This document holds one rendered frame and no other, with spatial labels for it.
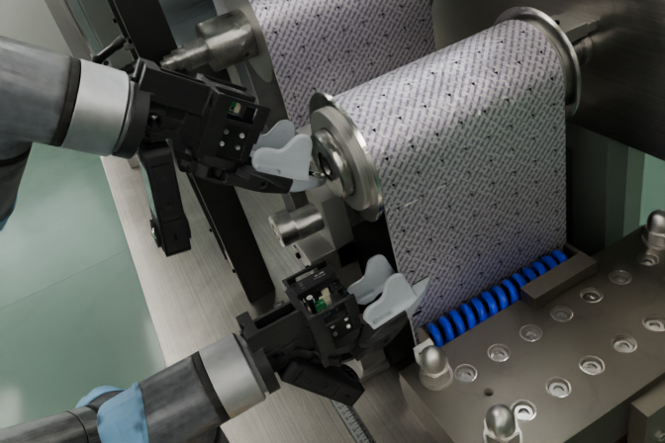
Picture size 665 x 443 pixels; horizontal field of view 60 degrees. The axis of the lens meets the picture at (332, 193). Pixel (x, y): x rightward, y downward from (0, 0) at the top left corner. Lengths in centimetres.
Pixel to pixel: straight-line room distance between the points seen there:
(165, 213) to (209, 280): 55
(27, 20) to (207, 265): 510
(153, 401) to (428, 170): 34
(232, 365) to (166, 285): 56
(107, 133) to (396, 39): 44
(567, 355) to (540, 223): 16
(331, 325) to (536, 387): 22
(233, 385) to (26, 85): 32
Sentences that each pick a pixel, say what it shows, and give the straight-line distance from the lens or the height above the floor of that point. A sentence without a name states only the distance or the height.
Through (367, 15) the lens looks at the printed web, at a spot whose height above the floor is 132.
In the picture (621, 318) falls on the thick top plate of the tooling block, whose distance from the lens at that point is 71.
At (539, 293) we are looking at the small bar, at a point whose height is 105.
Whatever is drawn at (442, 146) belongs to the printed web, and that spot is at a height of 125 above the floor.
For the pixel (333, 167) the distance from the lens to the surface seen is 57.
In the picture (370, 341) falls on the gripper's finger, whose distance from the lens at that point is 61.
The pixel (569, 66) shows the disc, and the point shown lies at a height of 127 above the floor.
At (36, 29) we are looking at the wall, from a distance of 610.
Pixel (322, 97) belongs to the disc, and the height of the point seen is 132.
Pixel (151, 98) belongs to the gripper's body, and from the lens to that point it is 51.
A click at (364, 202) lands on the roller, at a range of 58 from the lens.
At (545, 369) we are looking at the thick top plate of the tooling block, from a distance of 66.
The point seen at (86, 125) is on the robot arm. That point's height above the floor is 140.
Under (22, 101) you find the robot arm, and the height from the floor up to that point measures 143.
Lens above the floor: 156
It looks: 33 degrees down
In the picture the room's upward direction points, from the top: 16 degrees counter-clockwise
